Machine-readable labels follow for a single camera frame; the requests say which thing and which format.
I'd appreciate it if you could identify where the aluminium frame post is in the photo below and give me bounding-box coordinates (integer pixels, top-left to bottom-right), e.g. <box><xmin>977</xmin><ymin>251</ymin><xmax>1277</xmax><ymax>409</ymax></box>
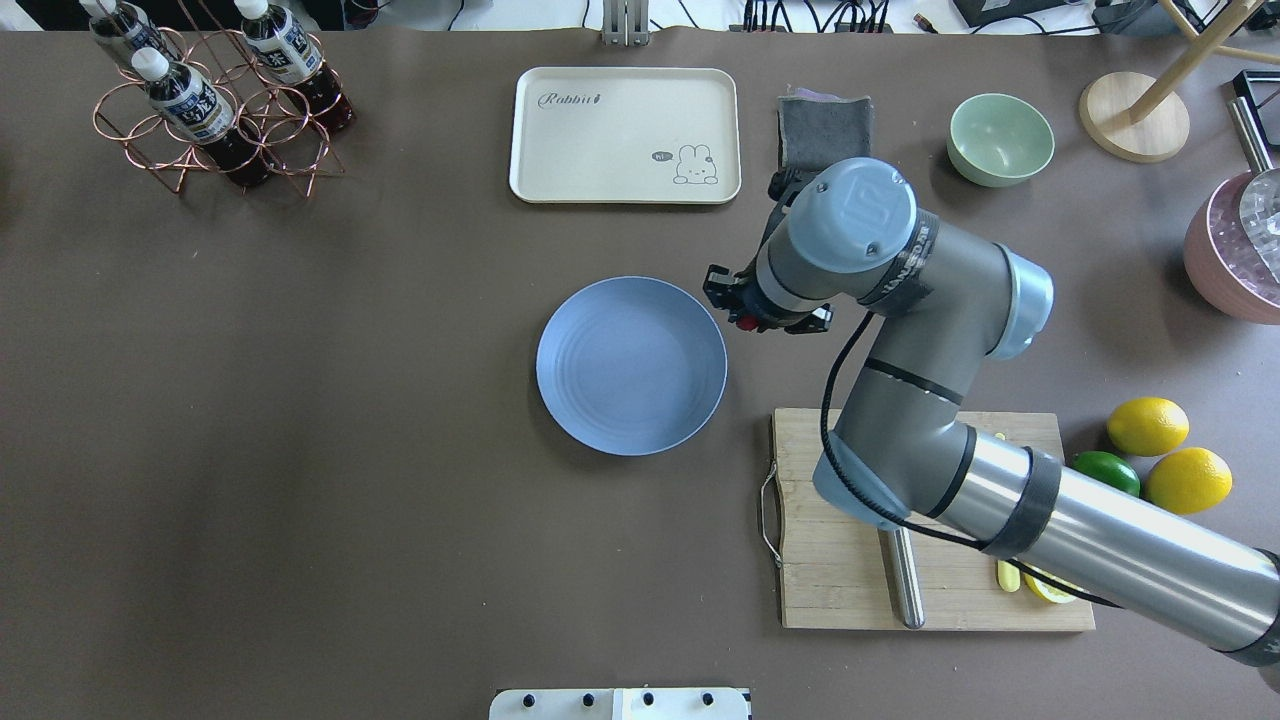
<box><xmin>600</xmin><ymin>0</ymin><xmax>652</xmax><ymax>47</ymax></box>

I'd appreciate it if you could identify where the wooden cup tree stand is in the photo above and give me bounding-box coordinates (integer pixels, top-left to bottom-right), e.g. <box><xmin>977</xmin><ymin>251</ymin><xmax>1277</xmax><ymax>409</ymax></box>
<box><xmin>1076</xmin><ymin>1</ymin><xmax>1279</xmax><ymax>163</ymax></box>

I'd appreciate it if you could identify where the cream rabbit tray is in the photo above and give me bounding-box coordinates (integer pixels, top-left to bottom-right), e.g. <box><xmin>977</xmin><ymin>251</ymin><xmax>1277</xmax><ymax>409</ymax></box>
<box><xmin>508</xmin><ymin>67</ymin><xmax>742</xmax><ymax>205</ymax></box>

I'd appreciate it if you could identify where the steel muddler black tip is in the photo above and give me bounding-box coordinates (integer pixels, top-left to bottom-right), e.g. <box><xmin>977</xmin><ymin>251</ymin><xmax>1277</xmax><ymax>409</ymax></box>
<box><xmin>888</xmin><ymin>527</ymin><xmax>925</xmax><ymax>630</ymax></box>

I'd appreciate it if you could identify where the green bowl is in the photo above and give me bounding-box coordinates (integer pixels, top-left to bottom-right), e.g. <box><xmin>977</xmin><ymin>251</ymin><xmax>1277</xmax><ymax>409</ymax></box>
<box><xmin>947</xmin><ymin>94</ymin><xmax>1057</xmax><ymax>188</ymax></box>

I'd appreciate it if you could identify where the green lime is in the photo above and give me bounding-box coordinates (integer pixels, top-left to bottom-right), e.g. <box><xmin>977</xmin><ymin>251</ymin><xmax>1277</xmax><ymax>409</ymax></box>
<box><xmin>1070</xmin><ymin>450</ymin><xmax>1142</xmax><ymax>497</ymax></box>

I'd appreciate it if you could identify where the yellow plastic knife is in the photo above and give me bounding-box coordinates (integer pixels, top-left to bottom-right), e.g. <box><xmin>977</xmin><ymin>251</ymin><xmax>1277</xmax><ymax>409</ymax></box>
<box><xmin>996</xmin><ymin>432</ymin><xmax>1021</xmax><ymax>593</ymax></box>

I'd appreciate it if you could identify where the yellow lemon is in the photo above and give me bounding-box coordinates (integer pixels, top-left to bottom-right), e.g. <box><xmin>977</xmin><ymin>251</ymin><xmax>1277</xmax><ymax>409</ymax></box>
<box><xmin>1142</xmin><ymin>447</ymin><xmax>1234</xmax><ymax>515</ymax></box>
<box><xmin>1105</xmin><ymin>396</ymin><xmax>1190</xmax><ymax>457</ymax></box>

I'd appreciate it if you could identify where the dark grey folded cloth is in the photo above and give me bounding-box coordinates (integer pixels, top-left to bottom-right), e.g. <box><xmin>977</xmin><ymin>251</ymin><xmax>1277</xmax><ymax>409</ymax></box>
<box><xmin>778</xmin><ymin>88</ymin><xmax>876</xmax><ymax>173</ymax></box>

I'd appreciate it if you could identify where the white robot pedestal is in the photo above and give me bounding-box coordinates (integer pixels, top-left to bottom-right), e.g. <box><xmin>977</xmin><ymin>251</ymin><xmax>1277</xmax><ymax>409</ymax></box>
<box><xmin>488</xmin><ymin>685</ymin><xmax>753</xmax><ymax>719</ymax></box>

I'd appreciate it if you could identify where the dark drink bottle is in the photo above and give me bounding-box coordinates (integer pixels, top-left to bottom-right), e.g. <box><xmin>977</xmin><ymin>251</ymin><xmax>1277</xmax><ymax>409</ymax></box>
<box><xmin>132</xmin><ymin>47</ymin><xmax>273</xmax><ymax>188</ymax></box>
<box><xmin>79</xmin><ymin>1</ymin><xmax>180</xmax><ymax>76</ymax></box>
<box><xmin>234</xmin><ymin>1</ymin><xmax>355</xmax><ymax>135</ymax></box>

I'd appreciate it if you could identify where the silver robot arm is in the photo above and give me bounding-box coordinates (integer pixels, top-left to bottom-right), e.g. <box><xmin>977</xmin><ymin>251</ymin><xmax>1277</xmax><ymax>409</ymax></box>
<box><xmin>703</xmin><ymin>158</ymin><xmax>1279</xmax><ymax>684</ymax></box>

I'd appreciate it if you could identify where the metal ice scoop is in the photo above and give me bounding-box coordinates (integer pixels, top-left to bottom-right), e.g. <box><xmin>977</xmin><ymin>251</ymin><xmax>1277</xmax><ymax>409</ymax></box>
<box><xmin>1229</xmin><ymin>97</ymin><xmax>1279</xmax><ymax>281</ymax></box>

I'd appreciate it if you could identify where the copper wire bottle rack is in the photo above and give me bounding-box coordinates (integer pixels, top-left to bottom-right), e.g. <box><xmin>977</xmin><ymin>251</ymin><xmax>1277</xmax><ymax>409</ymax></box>
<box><xmin>83</xmin><ymin>1</ymin><xmax>355</xmax><ymax>197</ymax></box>

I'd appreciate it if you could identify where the pink bowl with ice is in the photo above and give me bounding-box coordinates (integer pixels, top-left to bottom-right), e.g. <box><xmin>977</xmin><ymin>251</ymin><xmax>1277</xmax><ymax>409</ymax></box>
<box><xmin>1183</xmin><ymin>172</ymin><xmax>1279</xmax><ymax>325</ymax></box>

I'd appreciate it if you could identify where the blue round plate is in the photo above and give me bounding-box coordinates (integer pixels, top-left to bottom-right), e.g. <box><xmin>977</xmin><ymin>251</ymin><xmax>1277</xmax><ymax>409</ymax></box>
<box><xmin>535</xmin><ymin>275</ymin><xmax>728</xmax><ymax>456</ymax></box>

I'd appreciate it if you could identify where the wooden cutting board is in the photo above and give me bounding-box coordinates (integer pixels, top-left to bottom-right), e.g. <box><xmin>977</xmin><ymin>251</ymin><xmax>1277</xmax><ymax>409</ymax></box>
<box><xmin>771</xmin><ymin>407</ymin><xmax>1094</xmax><ymax>633</ymax></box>

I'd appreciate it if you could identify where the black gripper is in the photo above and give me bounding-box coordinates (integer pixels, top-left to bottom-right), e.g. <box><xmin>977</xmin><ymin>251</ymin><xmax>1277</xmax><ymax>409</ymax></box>
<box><xmin>703</xmin><ymin>263</ymin><xmax>833</xmax><ymax>334</ymax></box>

